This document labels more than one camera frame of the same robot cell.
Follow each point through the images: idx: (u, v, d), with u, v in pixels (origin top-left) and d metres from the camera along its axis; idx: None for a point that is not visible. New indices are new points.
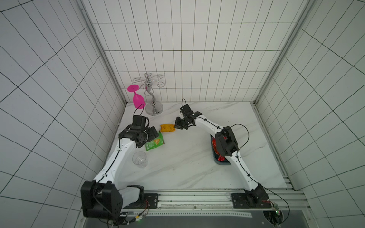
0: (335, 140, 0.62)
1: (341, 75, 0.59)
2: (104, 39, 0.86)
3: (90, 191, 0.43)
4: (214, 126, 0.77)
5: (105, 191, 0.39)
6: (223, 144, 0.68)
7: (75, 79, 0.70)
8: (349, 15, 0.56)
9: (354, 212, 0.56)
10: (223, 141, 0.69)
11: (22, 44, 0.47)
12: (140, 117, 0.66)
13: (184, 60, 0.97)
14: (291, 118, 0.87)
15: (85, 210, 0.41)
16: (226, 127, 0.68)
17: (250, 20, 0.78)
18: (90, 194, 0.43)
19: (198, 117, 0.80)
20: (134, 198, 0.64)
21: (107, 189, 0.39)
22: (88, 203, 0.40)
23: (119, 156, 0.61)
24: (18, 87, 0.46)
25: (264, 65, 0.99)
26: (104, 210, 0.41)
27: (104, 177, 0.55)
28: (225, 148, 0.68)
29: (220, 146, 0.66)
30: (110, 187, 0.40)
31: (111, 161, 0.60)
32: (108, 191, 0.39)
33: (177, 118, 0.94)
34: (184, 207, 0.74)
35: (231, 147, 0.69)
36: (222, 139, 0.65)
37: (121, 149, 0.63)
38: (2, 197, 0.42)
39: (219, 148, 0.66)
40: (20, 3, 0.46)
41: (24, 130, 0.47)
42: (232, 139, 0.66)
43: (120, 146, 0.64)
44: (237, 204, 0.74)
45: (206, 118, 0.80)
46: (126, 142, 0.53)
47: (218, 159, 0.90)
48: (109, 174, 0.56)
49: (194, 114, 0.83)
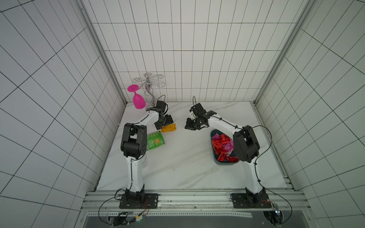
0: (335, 140, 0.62)
1: (341, 75, 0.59)
2: (104, 39, 0.86)
3: (129, 128, 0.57)
4: (232, 125, 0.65)
5: (141, 129, 0.57)
6: (243, 147, 0.57)
7: (76, 79, 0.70)
8: (349, 15, 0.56)
9: (354, 212, 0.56)
10: (243, 144, 0.59)
11: (23, 44, 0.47)
12: (162, 101, 0.87)
13: (184, 60, 0.97)
14: (291, 118, 0.87)
15: (122, 142, 0.57)
16: (247, 127, 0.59)
17: (249, 21, 0.79)
18: (128, 130, 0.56)
19: (212, 117, 0.71)
20: (137, 188, 0.66)
21: (141, 128, 0.57)
22: (125, 137, 0.57)
23: (149, 115, 0.68)
24: (18, 87, 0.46)
25: (264, 65, 0.99)
26: (135, 146, 0.57)
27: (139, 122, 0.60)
28: (246, 153, 0.57)
29: (239, 148, 0.56)
30: (143, 128, 0.57)
31: (143, 116, 0.66)
32: (143, 129, 0.57)
33: (188, 119, 0.85)
34: (183, 207, 0.74)
35: (253, 152, 0.59)
36: (242, 140, 0.61)
37: (149, 113, 0.69)
38: (2, 197, 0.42)
39: (239, 152, 0.56)
40: (20, 4, 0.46)
41: (24, 130, 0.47)
42: (254, 141, 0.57)
43: (149, 112, 0.71)
44: (237, 204, 0.74)
45: (221, 118, 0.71)
46: (152, 111, 0.72)
47: (218, 159, 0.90)
48: (142, 123, 0.60)
49: (207, 114, 0.74)
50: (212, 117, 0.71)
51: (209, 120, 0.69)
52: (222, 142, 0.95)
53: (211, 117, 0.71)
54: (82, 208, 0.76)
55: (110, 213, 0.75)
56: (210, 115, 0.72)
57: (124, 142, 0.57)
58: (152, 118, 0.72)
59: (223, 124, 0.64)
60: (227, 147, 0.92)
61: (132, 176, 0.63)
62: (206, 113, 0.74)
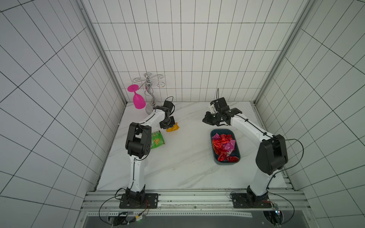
0: (335, 140, 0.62)
1: (341, 75, 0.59)
2: (104, 39, 0.86)
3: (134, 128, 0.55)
4: (260, 131, 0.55)
5: (146, 130, 0.57)
6: (270, 156, 0.51)
7: (76, 79, 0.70)
8: (349, 15, 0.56)
9: (354, 212, 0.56)
10: (270, 153, 0.52)
11: (23, 44, 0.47)
12: (169, 101, 0.86)
13: (184, 60, 0.97)
14: (291, 118, 0.87)
15: (127, 141, 0.58)
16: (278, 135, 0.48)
17: (249, 21, 0.79)
18: (133, 129, 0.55)
19: (236, 116, 0.63)
20: (138, 188, 0.66)
21: (146, 129, 0.57)
22: (129, 137, 0.58)
23: (154, 115, 0.67)
24: (18, 87, 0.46)
25: (264, 65, 0.99)
26: (139, 146, 0.57)
27: (144, 122, 0.60)
28: (271, 165, 0.50)
29: (264, 157, 0.48)
30: (148, 128, 0.57)
31: (149, 116, 0.65)
32: (148, 130, 0.58)
33: (208, 113, 0.78)
34: (183, 207, 0.74)
35: (279, 165, 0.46)
36: (270, 149, 0.54)
37: (156, 113, 0.69)
38: (2, 197, 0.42)
39: (262, 162, 0.49)
40: (20, 4, 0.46)
41: (24, 130, 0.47)
42: (283, 154, 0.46)
43: (155, 111, 0.70)
44: (237, 204, 0.74)
45: (248, 119, 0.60)
46: (158, 110, 0.72)
47: (218, 159, 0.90)
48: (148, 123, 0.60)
49: (231, 111, 0.66)
50: (236, 116, 0.63)
51: (233, 119, 0.62)
52: (222, 142, 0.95)
53: (234, 116, 0.63)
54: (82, 208, 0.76)
55: (110, 213, 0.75)
56: (235, 113, 0.64)
57: (129, 142, 0.58)
58: (158, 118, 0.71)
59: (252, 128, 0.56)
60: (227, 147, 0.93)
61: (134, 176, 0.63)
62: (230, 110, 0.67)
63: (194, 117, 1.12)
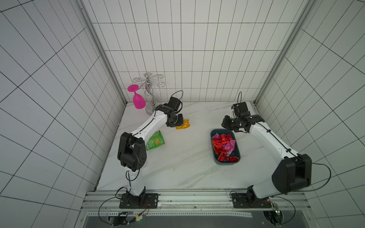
0: (335, 140, 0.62)
1: (341, 74, 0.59)
2: (104, 39, 0.86)
3: (125, 139, 0.54)
4: (283, 146, 0.48)
5: (137, 144, 0.48)
6: (290, 178, 0.44)
7: (75, 79, 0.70)
8: (349, 15, 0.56)
9: (354, 212, 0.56)
10: (290, 174, 0.44)
11: (22, 44, 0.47)
12: (176, 98, 0.74)
13: (184, 60, 0.97)
14: (291, 118, 0.87)
15: (119, 154, 0.52)
16: (304, 155, 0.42)
17: (249, 21, 0.79)
18: (124, 142, 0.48)
19: (257, 124, 0.58)
20: (136, 193, 0.65)
21: (138, 143, 0.48)
22: (121, 149, 0.51)
23: (151, 122, 0.57)
24: (18, 87, 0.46)
25: (264, 65, 0.99)
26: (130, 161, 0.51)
27: (138, 133, 0.52)
28: (289, 185, 0.45)
29: (282, 176, 0.44)
30: (140, 142, 0.49)
31: (146, 122, 0.56)
32: (139, 144, 0.49)
33: (226, 117, 0.75)
34: (183, 207, 0.74)
35: (298, 187, 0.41)
36: (292, 171, 0.47)
37: (155, 118, 0.59)
38: (2, 197, 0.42)
39: (279, 180, 0.45)
40: (20, 3, 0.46)
41: (24, 130, 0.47)
42: (306, 175, 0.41)
43: (155, 115, 0.60)
44: (237, 204, 0.74)
45: (271, 130, 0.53)
46: (159, 114, 0.61)
47: (218, 159, 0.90)
48: (142, 134, 0.52)
49: (252, 118, 0.60)
50: (257, 123, 0.58)
51: (253, 127, 0.57)
52: (222, 142, 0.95)
53: (255, 123, 0.58)
54: (82, 208, 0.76)
55: (110, 213, 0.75)
56: (257, 120, 0.59)
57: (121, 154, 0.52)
58: (158, 123, 0.61)
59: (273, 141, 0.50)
60: (227, 147, 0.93)
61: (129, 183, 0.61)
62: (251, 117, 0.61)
63: (194, 117, 1.12)
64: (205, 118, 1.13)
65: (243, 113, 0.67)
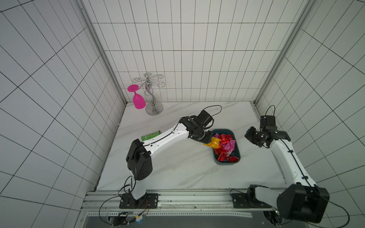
0: (335, 140, 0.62)
1: (341, 74, 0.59)
2: (104, 39, 0.86)
3: (135, 147, 0.52)
4: (299, 171, 0.44)
5: (142, 157, 0.44)
6: (297, 204, 0.40)
7: (75, 79, 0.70)
8: (349, 15, 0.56)
9: (354, 212, 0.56)
10: (296, 201, 0.40)
11: (22, 44, 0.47)
12: (207, 113, 0.63)
13: (184, 60, 0.97)
14: (291, 118, 0.87)
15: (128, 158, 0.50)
16: (321, 188, 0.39)
17: (249, 21, 0.79)
18: (134, 149, 0.52)
19: (282, 140, 0.54)
20: (135, 196, 0.64)
21: (144, 157, 0.44)
22: (130, 154, 0.51)
23: (168, 136, 0.52)
24: (18, 87, 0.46)
25: (264, 65, 0.99)
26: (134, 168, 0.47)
27: (149, 145, 0.48)
28: (293, 212, 0.41)
29: (287, 200, 0.41)
30: (146, 156, 0.45)
31: (164, 135, 0.52)
32: (144, 159, 0.45)
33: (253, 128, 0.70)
34: (183, 207, 0.74)
35: (302, 217, 0.41)
36: (302, 198, 0.44)
37: (174, 132, 0.53)
38: (2, 197, 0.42)
39: (283, 203, 0.42)
40: (20, 3, 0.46)
41: (24, 130, 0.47)
42: (316, 209, 0.40)
43: (176, 128, 0.54)
44: (237, 204, 0.74)
45: (293, 151, 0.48)
46: (181, 128, 0.54)
47: (218, 159, 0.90)
48: (153, 146, 0.48)
49: (278, 133, 0.57)
50: (281, 140, 0.54)
51: (274, 142, 0.53)
52: (222, 142, 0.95)
53: (278, 139, 0.54)
54: (82, 208, 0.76)
55: (110, 213, 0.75)
56: (283, 136, 0.55)
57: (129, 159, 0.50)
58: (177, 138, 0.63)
59: (292, 164, 0.46)
60: (227, 147, 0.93)
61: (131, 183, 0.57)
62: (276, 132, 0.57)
63: None
64: None
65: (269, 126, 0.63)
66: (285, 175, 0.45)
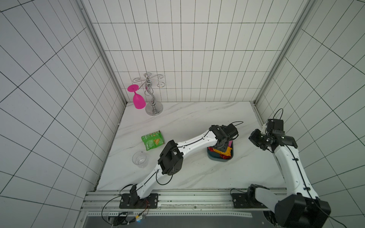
0: (336, 140, 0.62)
1: (342, 74, 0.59)
2: (104, 39, 0.86)
3: (170, 146, 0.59)
4: (302, 182, 0.43)
5: (176, 157, 0.51)
6: (295, 214, 0.39)
7: (75, 79, 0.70)
8: (348, 15, 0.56)
9: (354, 212, 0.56)
10: (294, 211, 0.39)
11: (23, 44, 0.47)
12: (235, 128, 0.67)
13: (184, 60, 0.97)
14: (291, 118, 0.87)
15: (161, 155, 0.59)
16: (322, 200, 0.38)
17: (249, 20, 0.78)
18: (168, 147, 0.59)
19: (287, 146, 0.52)
20: (140, 194, 0.64)
21: (177, 157, 0.51)
22: (164, 151, 0.57)
23: (197, 141, 0.57)
24: (18, 87, 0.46)
25: (264, 65, 0.99)
26: (166, 165, 0.56)
27: (182, 147, 0.55)
28: (291, 221, 0.41)
29: (285, 209, 0.40)
30: (179, 157, 0.52)
31: (196, 139, 0.58)
32: (177, 159, 0.52)
33: (257, 130, 0.70)
34: (183, 207, 0.74)
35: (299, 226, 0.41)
36: (300, 209, 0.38)
37: (204, 138, 0.59)
38: (2, 197, 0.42)
39: (282, 211, 0.42)
40: (20, 3, 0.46)
41: (24, 130, 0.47)
42: (314, 221, 0.39)
43: (204, 135, 0.60)
44: (237, 204, 0.74)
45: (298, 160, 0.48)
46: (211, 136, 0.60)
47: (208, 148, 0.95)
48: (185, 148, 0.55)
49: (284, 138, 0.54)
50: (286, 146, 0.52)
51: (279, 148, 0.51)
52: None
53: (283, 145, 0.52)
54: (82, 208, 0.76)
55: (110, 213, 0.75)
56: (289, 142, 0.53)
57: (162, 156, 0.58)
58: (206, 144, 0.60)
59: (296, 174, 0.44)
60: None
61: (146, 182, 0.62)
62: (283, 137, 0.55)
63: (193, 117, 1.12)
64: (205, 118, 1.13)
65: (277, 131, 0.60)
66: (285, 184, 0.44)
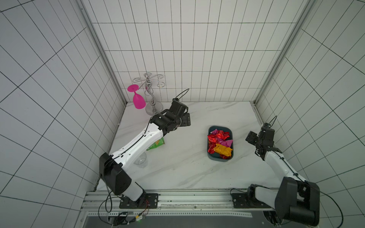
0: (335, 140, 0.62)
1: (341, 74, 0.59)
2: (104, 39, 0.86)
3: (104, 162, 0.46)
4: (290, 169, 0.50)
5: (114, 172, 0.40)
6: (291, 197, 0.42)
7: (75, 79, 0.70)
8: (349, 15, 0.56)
9: (354, 212, 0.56)
10: (290, 192, 0.42)
11: (22, 44, 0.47)
12: (179, 104, 0.58)
13: (184, 60, 0.97)
14: (291, 118, 0.87)
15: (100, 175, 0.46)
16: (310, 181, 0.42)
17: (249, 21, 0.79)
18: (102, 165, 0.46)
19: (270, 151, 0.60)
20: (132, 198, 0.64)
21: (116, 170, 0.40)
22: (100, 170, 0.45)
23: (141, 138, 0.48)
24: (18, 87, 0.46)
25: (264, 65, 0.99)
26: (110, 185, 0.43)
27: (120, 157, 0.43)
28: (290, 207, 0.42)
29: (282, 195, 0.42)
30: (118, 169, 0.41)
31: (137, 138, 0.48)
32: (116, 174, 0.41)
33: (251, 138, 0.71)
34: (183, 207, 0.74)
35: (301, 213, 0.41)
36: (293, 189, 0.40)
37: (145, 135, 0.49)
38: (2, 197, 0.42)
39: (280, 201, 0.43)
40: (20, 3, 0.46)
41: (24, 130, 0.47)
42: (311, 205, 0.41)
43: (145, 131, 0.50)
44: (237, 204, 0.74)
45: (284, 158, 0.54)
46: (152, 129, 0.50)
47: (208, 148, 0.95)
48: (125, 156, 0.44)
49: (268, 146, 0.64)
50: (272, 151, 0.60)
51: (266, 154, 0.59)
52: (217, 137, 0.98)
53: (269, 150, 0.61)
54: (82, 208, 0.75)
55: (110, 213, 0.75)
56: (273, 149, 0.62)
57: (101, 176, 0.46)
58: (150, 140, 0.51)
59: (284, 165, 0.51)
60: (221, 142, 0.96)
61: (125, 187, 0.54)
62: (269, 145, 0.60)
63: (194, 117, 1.12)
64: (205, 118, 1.13)
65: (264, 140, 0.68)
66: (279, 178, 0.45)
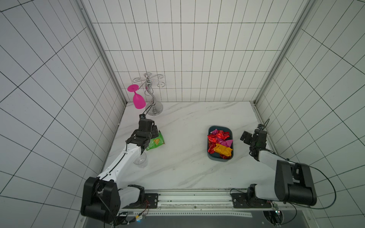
0: (335, 140, 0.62)
1: (342, 74, 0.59)
2: (104, 39, 0.86)
3: (91, 186, 0.44)
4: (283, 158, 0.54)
5: (107, 189, 0.40)
6: (286, 175, 0.45)
7: (75, 79, 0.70)
8: (349, 15, 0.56)
9: (355, 212, 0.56)
10: (285, 171, 0.46)
11: (22, 44, 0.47)
12: (146, 120, 0.66)
13: (184, 60, 0.97)
14: (291, 118, 0.87)
15: (82, 207, 0.41)
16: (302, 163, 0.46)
17: (249, 21, 0.79)
18: (90, 190, 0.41)
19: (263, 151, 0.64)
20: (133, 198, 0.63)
21: (109, 187, 0.40)
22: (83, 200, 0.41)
23: (126, 155, 0.52)
24: (18, 87, 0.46)
25: (264, 65, 0.99)
26: (101, 210, 0.41)
27: (108, 175, 0.44)
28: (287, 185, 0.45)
29: (279, 176, 0.45)
30: (111, 185, 0.41)
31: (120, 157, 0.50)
32: (111, 189, 0.41)
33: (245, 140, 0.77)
34: (184, 207, 0.74)
35: (298, 190, 0.44)
36: (286, 168, 0.49)
37: (127, 153, 0.53)
38: (2, 197, 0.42)
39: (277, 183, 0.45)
40: (20, 3, 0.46)
41: (24, 130, 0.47)
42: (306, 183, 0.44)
43: (125, 149, 0.54)
44: (237, 204, 0.74)
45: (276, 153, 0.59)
46: (132, 147, 0.55)
47: (208, 148, 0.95)
48: (112, 174, 0.44)
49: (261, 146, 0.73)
50: (264, 151, 0.63)
51: (260, 153, 0.63)
52: (217, 137, 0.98)
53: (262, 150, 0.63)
54: None
55: None
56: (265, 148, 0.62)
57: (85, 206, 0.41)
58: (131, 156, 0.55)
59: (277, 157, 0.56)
60: (221, 142, 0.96)
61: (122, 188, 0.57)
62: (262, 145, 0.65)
63: (194, 117, 1.12)
64: (205, 118, 1.13)
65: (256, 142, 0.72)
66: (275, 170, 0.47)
